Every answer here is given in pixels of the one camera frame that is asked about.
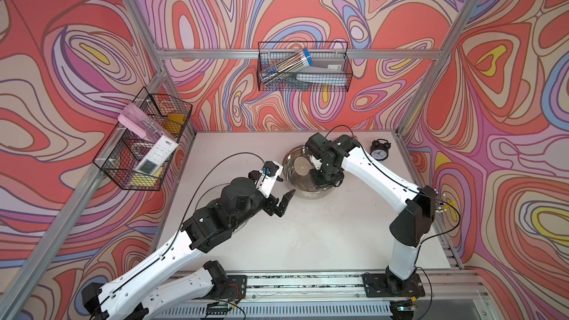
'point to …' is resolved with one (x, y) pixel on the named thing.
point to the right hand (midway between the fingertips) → (322, 190)
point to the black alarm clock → (379, 149)
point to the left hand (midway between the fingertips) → (284, 182)
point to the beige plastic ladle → (301, 166)
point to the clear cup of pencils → (441, 207)
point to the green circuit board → (217, 308)
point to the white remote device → (152, 159)
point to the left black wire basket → (135, 153)
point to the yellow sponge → (174, 123)
